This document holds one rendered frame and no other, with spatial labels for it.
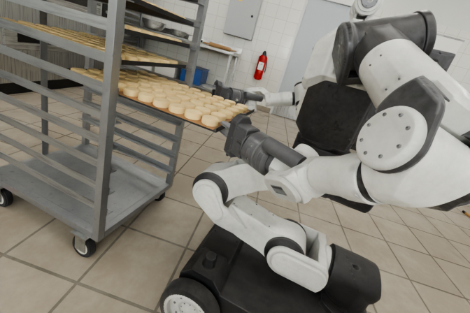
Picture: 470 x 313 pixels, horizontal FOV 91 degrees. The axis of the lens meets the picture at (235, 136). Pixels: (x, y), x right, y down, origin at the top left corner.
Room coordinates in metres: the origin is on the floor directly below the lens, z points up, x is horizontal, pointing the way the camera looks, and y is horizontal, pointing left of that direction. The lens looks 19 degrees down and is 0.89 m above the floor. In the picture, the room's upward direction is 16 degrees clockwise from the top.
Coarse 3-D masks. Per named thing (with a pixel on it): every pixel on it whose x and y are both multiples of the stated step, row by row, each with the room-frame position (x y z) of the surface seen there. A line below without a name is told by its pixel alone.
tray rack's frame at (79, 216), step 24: (0, 168) 0.84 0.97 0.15; (48, 168) 0.93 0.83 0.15; (72, 168) 0.98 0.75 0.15; (96, 168) 1.04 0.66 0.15; (120, 168) 1.10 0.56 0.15; (0, 192) 0.77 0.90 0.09; (24, 192) 0.75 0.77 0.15; (48, 192) 0.79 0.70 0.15; (120, 192) 0.91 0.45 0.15; (144, 192) 0.96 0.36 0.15; (72, 216) 0.70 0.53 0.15; (120, 216) 0.77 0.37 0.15
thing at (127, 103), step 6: (90, 90) 1.22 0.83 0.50; (96, 90) 1.22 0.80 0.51; (120, 102) 1.16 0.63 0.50; (126, 102) 1.16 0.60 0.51; (132, 102) 1.15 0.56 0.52; (132, 108) 1.12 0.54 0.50; (138, 108) 1.14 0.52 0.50; (144, 108) 1.13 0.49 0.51; (150, 108) 1.12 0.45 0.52; (150, 114) 1.11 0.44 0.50; (156, 114) 1.12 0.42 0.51; (162, 114) 1.11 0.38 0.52; (162, 120) 1.08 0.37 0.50; (168, 120) 1.09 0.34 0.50; (174, 120) 1.09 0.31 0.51; (180, 120) 1.08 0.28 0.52
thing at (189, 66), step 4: (88, 32) 1.23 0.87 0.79; (100, 36) 1.21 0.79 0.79; (124, 44) 1.17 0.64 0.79; (128, 44) 1.17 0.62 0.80; (136, 48) 1.16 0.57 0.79; (140, 48) 1.15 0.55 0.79; (152, 52) 1.13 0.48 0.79; (164, 56) 1.12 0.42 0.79; (176, 60) 1.10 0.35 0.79; (180, 60) 1.09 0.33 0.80; (184, 64) 1.09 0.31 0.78; (188, 64) 1.08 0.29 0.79; (192, 64) 1.08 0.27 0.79; (184, 68) 1.06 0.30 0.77; (188, 68) 1.08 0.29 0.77
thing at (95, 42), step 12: (24, 24) 0.84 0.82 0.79; (36, 24) 0.97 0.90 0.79; (60, 36) 0.79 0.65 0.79; (72, 36) 0.88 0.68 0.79; (84, 36) 1.00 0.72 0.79; (96, 36) 1.15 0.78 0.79; (96, 48) 0.75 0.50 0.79; (132, 48) 1.09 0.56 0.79; (132, 60) 0.79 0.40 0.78; (144, 60) 0.84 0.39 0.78; (156, 60) 0.91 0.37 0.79; (168, 60) 0.99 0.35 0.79
